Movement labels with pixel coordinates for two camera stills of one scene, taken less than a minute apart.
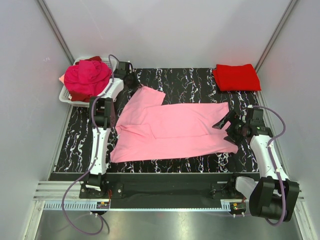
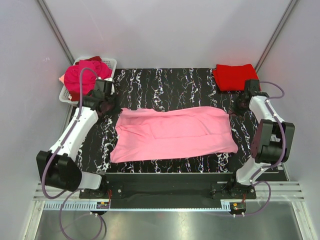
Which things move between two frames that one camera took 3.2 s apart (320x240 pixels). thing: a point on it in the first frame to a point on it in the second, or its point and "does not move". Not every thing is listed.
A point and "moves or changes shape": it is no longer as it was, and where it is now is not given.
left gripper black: (133, 87) to (117, 106)
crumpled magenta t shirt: (89, 77) does not move
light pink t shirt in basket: (61, 78) does not move
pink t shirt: (149, 130) moves or changes shape
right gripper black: (235, 118) to (240, 96)
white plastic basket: (64, 96) does not move
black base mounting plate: (165, 191) does not move
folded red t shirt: (237, 78) does not move
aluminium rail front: (49, 196) does not move
